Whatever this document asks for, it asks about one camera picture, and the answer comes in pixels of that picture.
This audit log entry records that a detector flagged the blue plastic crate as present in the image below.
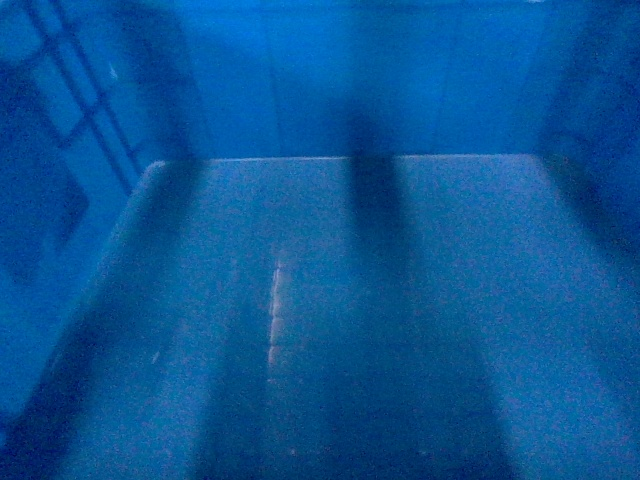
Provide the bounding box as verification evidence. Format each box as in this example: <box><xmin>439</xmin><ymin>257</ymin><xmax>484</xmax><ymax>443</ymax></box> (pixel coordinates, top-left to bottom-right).
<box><xmin>1</xmin><ymin>1</ymin><xmax>639</xmax><ymax>479</ymax></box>

